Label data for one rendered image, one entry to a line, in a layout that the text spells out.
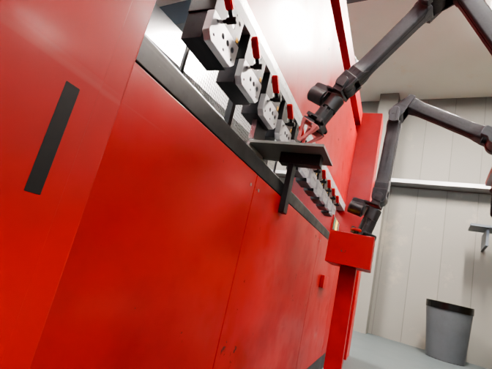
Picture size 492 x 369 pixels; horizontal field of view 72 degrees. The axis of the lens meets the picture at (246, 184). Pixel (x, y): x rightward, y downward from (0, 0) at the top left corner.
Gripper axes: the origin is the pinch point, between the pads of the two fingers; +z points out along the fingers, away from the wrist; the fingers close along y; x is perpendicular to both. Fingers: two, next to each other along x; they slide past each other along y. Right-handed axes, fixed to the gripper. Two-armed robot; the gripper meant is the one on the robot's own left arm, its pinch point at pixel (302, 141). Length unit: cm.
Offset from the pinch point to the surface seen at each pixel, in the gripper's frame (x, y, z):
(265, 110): -16.2, 5.9, -0.8
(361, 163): -42, -216, -61
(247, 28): -23.6, 30.6, -13.0
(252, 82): -17.2, 20.4, -2.6
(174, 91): 7, 65, 19
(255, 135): -15.4, 1.6, 7.8
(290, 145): 0.9, 6.6, 4.6
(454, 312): 113, -395, -16
